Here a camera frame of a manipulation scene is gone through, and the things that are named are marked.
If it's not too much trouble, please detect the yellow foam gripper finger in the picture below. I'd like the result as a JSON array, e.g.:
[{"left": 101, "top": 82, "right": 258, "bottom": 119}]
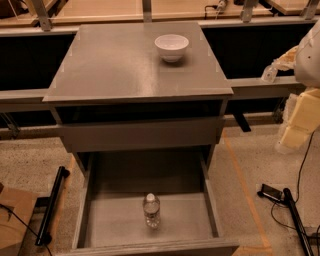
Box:
[
  {"left": 275, "top": 88, "right": 320, "bottom": 154},
  {"left": 272, "top": 46, "right": 298, "bottom": 71}
]

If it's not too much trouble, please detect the clear plastic water bottle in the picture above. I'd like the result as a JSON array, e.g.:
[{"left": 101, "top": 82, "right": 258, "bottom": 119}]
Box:
[{"left": 143, "top": 193, "right": 161, "bottom": 229}]

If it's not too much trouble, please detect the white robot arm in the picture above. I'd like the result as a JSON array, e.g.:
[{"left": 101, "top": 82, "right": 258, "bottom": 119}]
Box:
[{"left": 272, "top": 20, "right": 320, "bottom": 154}]

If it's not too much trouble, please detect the clear soap dispenser bottle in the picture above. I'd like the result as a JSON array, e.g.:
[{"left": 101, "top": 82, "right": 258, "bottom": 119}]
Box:
[{"left": 261, "top": 65, "right": 278, "bottom": 83}]

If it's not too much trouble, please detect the grey drawer cabinet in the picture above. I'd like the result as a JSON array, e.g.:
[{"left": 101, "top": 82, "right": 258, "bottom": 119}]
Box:
[{"left": 43, "top": 22, "right": 233, "bottom": 172}]

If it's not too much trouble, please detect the closed grey top drawer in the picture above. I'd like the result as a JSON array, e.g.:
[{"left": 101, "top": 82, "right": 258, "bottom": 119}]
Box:
[{"left": 58, "top": 117, "right": 224, "bottom": 152}]

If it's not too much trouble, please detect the open grey middle drawer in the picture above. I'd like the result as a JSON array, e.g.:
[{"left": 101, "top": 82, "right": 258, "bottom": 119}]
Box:
[{"left": 59, "top": 149, "right": 239, "bottom": 256}]

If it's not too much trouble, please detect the black phone on floor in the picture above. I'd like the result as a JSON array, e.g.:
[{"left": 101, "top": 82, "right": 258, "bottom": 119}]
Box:
[{"left": 257, "top": 184, "right": 282, "bottom": 202}]

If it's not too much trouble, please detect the black bar right floor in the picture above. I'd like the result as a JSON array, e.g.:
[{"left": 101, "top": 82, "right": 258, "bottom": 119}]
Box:
[{"left": 283, "top": 188, "right": 314, "bottom": 256}]

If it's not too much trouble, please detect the black bar floor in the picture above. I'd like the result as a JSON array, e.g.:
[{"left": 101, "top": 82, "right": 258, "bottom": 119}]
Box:
[
  {"left": 283, "top": 188, "right": 314, "bottom": 256},
  {"left": 35, "top": 166, "right": 70, "bottom": 246}
]

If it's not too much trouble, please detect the white ceramic bowl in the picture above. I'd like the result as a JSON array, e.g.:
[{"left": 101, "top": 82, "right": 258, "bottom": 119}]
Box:
[{"left": 154, "top": 34, "right": 189, "bottom": 63}]

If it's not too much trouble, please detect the black bar left floor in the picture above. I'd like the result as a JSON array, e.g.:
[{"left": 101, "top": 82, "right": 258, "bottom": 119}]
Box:
[{"left": 35, "top": 166, "right": 70, "bottom": 246}]

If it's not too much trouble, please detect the cardboard box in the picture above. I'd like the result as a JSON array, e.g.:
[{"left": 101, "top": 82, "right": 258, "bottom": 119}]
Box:
[{"left": 0, "top": 185, "right": 37, "bottom": 256}]

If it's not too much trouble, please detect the black cable right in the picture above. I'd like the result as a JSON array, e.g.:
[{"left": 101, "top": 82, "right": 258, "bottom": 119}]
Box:
[{"left": 270, "top": 131, "right": 320, "bottom": 234}]

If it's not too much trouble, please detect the black cable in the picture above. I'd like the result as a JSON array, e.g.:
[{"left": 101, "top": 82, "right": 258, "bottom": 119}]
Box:
[
  {"left": 0, "top": 203, "right": 54, "bottom": 256},
  {"left": 270, "top": 131, "right": 320, "bottom": 234}
]

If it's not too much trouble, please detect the black cable left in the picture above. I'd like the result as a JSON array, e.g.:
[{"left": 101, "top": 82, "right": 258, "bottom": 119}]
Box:
[{"left": 0, "top": 203, "right": 54, "bottom": 256}]

